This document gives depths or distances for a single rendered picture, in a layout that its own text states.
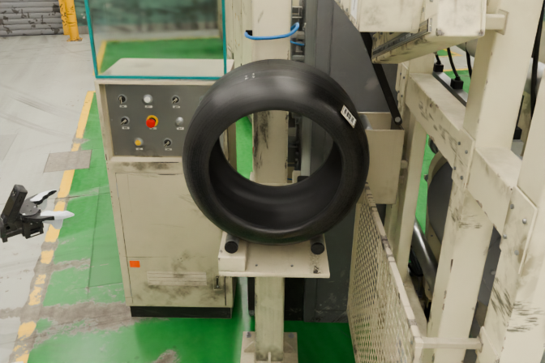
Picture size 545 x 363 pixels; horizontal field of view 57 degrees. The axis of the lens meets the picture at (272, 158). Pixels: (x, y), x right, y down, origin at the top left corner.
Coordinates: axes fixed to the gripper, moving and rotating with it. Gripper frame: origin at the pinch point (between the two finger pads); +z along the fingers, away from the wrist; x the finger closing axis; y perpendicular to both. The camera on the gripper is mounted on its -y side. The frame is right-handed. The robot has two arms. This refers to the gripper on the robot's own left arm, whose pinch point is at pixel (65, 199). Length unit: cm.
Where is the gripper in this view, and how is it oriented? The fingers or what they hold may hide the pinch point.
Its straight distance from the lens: 170.9
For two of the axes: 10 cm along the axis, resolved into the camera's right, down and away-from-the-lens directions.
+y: -1.0, 8.6, 5.0
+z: 7.7, -2.6, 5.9
